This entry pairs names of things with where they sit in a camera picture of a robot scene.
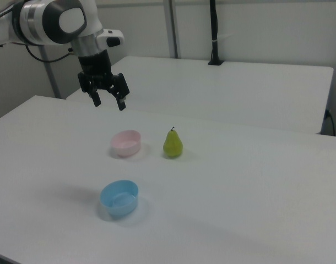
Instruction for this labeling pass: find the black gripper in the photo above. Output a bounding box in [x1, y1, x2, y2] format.
[77, 50, 130, 112]

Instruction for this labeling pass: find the green pear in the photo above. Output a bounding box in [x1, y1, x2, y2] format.
[163, 126, 184, 159]

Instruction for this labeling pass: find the pink plastic bowl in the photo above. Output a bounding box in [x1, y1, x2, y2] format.
[110, 130, 143, 158]

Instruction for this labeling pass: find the blue plastic bowl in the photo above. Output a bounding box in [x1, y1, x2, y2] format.
[99, 179, 140, 220]

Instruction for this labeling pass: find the white rectangular table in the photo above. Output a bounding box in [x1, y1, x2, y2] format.
[66, 56, 335, 135]

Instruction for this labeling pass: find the slanted grey metal post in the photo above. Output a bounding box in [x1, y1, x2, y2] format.
[40, 45, 62, 99]

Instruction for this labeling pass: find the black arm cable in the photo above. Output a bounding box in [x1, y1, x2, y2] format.
[25, 43, 75, 63]

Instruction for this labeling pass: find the grey metal frame post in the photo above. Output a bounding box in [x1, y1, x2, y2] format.
[163, 0, 182, 59]

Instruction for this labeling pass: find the black clamped camera pole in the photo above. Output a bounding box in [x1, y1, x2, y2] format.
[207, 0, 225, 66]

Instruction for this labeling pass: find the thin black wall cable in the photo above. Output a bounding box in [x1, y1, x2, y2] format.
[324, 109, 336, 136]

